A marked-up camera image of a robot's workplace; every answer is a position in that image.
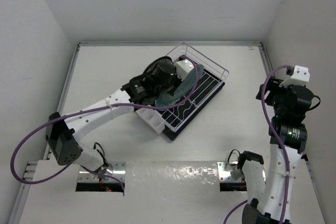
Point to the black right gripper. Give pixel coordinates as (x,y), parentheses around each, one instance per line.
(273,85)

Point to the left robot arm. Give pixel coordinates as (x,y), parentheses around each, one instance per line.
(64,133)

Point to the black drip tray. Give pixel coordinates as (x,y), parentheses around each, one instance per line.
(174,120)

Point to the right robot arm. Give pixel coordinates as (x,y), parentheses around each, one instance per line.
(269,197)

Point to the white wire dish rack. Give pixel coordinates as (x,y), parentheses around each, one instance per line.
(210,83)

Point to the dark rimmed cream plate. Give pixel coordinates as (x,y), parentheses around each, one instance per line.
(160,67)

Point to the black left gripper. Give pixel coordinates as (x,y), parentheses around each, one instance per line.
(177,80)

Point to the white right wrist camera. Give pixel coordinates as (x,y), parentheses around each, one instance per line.
(298,76)

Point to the white cutlery holder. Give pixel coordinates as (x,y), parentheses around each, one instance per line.
(152,118)

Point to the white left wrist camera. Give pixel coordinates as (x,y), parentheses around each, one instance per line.
(183,68)

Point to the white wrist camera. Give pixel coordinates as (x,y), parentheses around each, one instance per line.
(298,76)
(183,68)

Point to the plain teal plate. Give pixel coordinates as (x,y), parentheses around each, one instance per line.
(183,85)

